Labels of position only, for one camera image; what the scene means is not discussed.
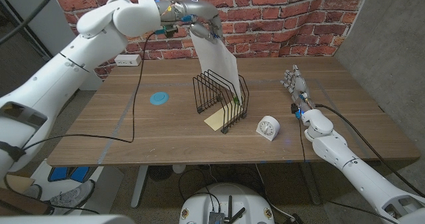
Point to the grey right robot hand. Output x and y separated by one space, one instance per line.
298 84

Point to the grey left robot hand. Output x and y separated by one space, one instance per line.
202 11

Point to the white paper file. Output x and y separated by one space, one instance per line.
216 58

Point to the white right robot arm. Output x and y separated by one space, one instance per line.
352 167

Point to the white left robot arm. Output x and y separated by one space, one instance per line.
66 74

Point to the yellow sticky note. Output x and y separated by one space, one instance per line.
216 119

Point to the grey tape table marking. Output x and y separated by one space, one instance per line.
117 127

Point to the white kitchen timer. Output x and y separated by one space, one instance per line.
267 127

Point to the red brick print backdrop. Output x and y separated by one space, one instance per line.
282 18

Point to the blue round disc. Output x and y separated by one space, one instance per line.
159 98

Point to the dark grey table leg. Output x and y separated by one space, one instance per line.
312 187

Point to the grey box on torso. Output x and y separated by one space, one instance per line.
216 218

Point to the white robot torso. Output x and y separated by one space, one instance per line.
199 207

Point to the black round floor object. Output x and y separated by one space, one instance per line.
159 173

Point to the white table leg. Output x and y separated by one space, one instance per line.
139 187

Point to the white floor mat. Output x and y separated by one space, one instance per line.
106 190

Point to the blue foot pedal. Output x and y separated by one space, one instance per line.
58 173
79 174

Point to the grey sneaker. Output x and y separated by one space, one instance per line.
73 195
33 192

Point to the white robot front cover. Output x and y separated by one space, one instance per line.
66 220

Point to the brown cardboard piece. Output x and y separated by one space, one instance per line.
20 182

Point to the brown trouser leg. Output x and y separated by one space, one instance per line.
23 204

